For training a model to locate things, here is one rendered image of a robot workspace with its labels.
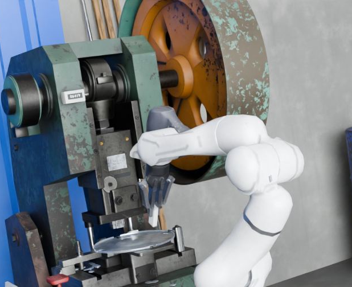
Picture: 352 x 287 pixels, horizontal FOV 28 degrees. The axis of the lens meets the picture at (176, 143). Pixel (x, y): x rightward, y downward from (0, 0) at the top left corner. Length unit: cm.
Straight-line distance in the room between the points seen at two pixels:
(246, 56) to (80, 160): 66
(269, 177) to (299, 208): 281
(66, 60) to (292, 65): 237
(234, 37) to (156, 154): 58
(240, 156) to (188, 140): 23
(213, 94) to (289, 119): 197
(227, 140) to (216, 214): 237
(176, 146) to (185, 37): 81
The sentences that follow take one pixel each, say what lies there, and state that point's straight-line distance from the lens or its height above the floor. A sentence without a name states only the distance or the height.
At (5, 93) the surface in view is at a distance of 243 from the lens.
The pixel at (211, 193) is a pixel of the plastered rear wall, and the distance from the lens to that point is 417.
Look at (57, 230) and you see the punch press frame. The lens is 271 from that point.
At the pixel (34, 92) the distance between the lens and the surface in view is 240.
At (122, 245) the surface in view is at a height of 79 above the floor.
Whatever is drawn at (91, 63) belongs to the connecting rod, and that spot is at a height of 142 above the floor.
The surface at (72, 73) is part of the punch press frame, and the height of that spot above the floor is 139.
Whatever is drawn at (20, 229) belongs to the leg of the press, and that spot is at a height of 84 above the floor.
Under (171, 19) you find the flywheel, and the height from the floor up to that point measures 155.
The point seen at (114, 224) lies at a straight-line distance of 259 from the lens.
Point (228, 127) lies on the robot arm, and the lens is 185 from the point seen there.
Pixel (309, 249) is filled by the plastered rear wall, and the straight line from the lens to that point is 465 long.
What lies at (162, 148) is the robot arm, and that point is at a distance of 199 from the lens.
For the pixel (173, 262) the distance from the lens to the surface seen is 257.
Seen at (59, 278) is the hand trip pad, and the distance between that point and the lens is 228.
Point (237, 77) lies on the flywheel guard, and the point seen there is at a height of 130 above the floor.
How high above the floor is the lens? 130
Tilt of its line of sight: 5 degrees down
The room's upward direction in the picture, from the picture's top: 9 degrees counter-clockwise
